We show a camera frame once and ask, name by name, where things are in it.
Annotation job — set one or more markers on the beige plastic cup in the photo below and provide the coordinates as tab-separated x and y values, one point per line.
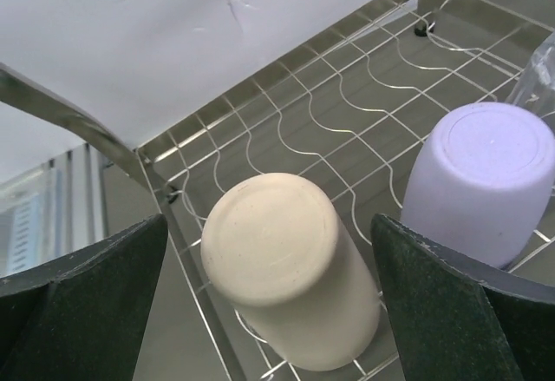
276	249

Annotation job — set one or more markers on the clear glass cup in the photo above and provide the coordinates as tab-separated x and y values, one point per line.
534	90

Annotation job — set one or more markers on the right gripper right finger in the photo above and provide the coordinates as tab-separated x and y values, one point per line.
456	318

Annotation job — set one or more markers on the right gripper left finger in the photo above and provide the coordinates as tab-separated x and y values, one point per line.
83	316

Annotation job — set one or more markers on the lavender plastic cup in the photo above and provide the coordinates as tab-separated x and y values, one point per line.
482	181

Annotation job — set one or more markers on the grey slotted cable duct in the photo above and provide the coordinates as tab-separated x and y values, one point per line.
25	235

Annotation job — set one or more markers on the steel dish rack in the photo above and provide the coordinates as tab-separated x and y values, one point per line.
150	106

